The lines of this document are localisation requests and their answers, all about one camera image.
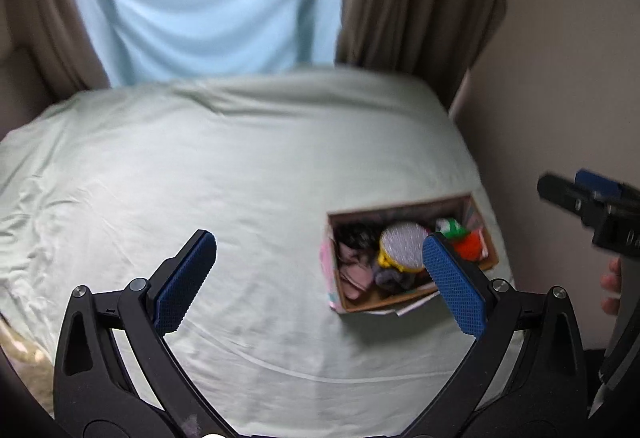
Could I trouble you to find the orange pom-pom ball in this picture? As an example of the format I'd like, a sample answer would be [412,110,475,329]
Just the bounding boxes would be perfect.
[449,232,476,263]

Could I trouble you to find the green wet wipes pack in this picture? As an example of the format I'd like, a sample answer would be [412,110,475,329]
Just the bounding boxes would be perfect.
[435,218,469,240]

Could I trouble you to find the round yellow grey scrubber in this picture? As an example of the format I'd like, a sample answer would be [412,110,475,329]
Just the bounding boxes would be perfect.
[376,221,431,273]

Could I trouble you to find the grey blue sock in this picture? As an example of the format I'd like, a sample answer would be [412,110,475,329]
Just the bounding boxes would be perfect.
[373,268,416,292]

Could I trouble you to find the pink fabric scrunchie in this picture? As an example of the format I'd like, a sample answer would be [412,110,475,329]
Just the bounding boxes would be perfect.
[338,243,373,302]

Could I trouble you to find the black patterned scrunchie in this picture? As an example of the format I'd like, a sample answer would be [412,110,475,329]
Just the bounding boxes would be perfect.
[334,223,382,264]

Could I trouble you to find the person's right hand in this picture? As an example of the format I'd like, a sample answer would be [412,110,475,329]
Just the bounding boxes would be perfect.
[600,258,622,317]

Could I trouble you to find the light green bed sheet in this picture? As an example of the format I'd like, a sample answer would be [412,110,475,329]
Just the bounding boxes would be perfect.
[1,69,503,437]

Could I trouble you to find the open cardboard box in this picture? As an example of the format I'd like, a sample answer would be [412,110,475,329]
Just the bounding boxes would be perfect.
[320,192,499,315]

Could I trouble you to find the beige headboard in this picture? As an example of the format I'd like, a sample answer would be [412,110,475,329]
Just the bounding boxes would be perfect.
[0,47,53,138]

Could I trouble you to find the brown left curtain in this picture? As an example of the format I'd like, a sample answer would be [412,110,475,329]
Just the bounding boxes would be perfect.
[6,0,108,98]

